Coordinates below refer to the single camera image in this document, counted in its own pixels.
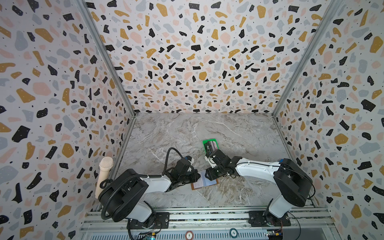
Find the brown leather card holder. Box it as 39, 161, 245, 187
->
191, 171, 219, 190

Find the stack of credit cards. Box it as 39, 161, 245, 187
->
204, 141, 218, 153

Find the green plastic card tray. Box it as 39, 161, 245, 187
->
203, 139, 219, 154

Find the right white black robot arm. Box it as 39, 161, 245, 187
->
205, 150, 313, 227

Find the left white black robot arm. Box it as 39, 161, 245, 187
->
95, 156, 201, 224

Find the beige foam microphone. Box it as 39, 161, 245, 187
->
95, 157, 114, 199

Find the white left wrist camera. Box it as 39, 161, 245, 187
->
184, 156, 195, 165

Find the left black corrugated cable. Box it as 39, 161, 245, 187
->
100, 146, 184, 221

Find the aluminium mounting rail frame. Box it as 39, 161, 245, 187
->
78, 206, 341, 240

